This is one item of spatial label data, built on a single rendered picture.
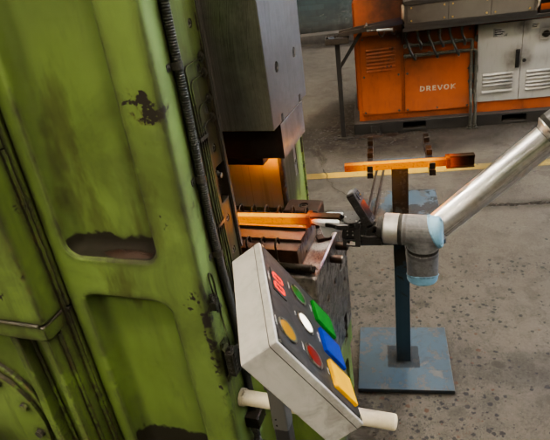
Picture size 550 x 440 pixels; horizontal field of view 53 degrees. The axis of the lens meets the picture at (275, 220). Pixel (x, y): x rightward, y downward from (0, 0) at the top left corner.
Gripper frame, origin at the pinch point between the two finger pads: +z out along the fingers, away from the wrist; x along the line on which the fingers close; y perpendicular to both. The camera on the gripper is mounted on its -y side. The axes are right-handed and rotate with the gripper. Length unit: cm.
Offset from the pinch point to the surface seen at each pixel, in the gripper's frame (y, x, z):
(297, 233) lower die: 3.3, -4.5, 5.0
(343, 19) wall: 74, 730, 155
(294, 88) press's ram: -39.1, 2.2, 3.4
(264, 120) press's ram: -37.0, -17.4, 5.5
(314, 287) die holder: 14.1, -16.0, -2.6
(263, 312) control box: -17, -65, -8
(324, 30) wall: 87, 724, 185
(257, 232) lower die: 3.5, -5.3, 17.4
